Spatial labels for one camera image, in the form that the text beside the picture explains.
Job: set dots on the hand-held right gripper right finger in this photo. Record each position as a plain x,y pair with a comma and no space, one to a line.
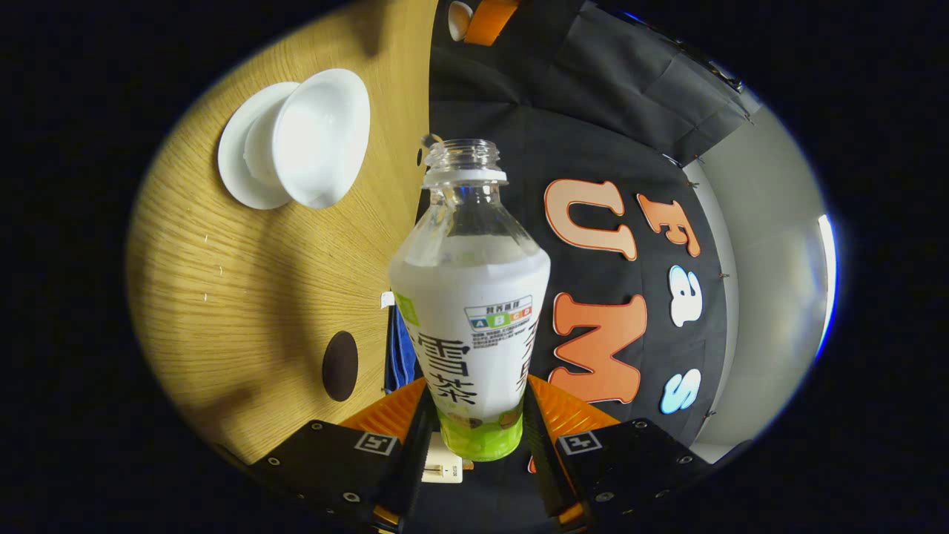
541,460

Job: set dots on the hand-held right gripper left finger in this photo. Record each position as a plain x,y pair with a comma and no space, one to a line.
415,460

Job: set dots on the black backdrop cloth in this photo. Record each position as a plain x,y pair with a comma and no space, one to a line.
593,111

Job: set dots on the white teacup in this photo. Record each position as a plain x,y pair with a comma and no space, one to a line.
322,137

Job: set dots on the dark brown round coaster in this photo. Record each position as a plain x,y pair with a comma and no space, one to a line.
340,366

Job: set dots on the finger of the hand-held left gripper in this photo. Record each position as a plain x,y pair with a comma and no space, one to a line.
491,18

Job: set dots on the white green water bottle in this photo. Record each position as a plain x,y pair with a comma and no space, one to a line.
471,311

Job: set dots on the blue folded towel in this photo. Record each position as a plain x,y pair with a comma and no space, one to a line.
400,356

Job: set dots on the white teacup lid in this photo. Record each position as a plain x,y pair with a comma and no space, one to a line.
460,21

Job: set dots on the white saucer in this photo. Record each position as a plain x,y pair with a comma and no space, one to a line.
233,159

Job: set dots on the white toaster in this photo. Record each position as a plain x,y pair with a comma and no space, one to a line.
442,469

